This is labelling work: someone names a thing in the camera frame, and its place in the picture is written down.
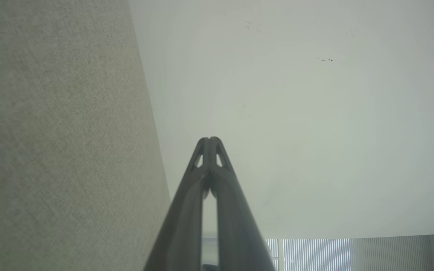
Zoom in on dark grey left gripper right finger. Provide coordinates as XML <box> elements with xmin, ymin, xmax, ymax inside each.
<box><xmin>209</xmin><ymin>136</ymin><xmax>276</xmax><ymax>271</ymax></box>

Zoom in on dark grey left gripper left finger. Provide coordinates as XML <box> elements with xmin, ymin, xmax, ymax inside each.
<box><xmin>144</xmin><ymin>137</ymin><xmax>211</xmax><ymax>271</ymax></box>

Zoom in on white vertical window blinds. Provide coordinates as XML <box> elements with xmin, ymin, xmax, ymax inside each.
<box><xmin>265</xmin><ymin>234</ymin><xmax>434</xmax><ymax>271</ymax></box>

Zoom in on grey fabric sofa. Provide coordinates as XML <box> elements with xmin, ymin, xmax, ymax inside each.
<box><xmin>0</xmin><ymin>0</ymin><xmax>172</xmax><ymax>271</ymax></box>

